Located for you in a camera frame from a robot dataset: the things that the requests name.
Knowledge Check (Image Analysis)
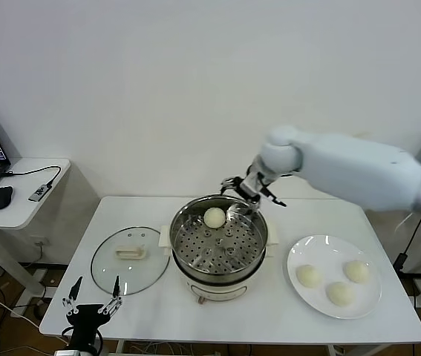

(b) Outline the perforated steel steamer basket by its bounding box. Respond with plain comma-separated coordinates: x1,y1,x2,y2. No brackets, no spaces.
169,194,270,285

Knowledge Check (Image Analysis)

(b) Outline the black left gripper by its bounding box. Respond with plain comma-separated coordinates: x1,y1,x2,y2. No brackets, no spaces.
60,274,124,349

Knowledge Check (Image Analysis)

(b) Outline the round glass pot lid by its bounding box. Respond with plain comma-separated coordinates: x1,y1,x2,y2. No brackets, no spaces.
90,226,171,297

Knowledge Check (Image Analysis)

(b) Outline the round white plate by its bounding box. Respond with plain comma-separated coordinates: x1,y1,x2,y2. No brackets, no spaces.
287,235,382,320

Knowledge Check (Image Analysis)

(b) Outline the thin white wire bundle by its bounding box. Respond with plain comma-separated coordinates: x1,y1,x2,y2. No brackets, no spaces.
126,341,196,356

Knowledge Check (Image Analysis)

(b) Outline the small grey usb hub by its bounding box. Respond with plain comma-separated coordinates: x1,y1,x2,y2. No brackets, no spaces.
28,182,54,202

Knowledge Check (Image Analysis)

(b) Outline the white steamed baozi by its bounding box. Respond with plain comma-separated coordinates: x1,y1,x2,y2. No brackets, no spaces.
324,281,356,308
203,207,228,230
295,264,323,289
343,260,371,285

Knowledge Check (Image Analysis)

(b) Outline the white rounded side table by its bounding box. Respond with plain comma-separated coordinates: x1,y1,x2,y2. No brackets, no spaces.
0,157,73,297

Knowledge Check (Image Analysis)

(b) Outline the black cable with adapter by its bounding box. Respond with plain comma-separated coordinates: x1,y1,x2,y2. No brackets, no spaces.
393,218,421,278

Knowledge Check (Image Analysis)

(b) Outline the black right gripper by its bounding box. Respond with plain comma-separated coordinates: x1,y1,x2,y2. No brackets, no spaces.
219,176,288,208

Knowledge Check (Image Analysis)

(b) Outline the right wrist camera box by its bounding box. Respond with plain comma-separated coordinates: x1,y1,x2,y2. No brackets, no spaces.
241,174,262,197

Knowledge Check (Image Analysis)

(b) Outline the black computer mouse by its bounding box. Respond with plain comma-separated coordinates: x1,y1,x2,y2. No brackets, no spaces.
0,185,15,211

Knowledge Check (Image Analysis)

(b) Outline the black usb cable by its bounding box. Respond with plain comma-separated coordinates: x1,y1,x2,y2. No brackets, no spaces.
4,165,62,185

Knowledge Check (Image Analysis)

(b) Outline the cream electric cooking pot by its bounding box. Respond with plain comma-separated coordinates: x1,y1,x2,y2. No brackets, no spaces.
157,222,281,306

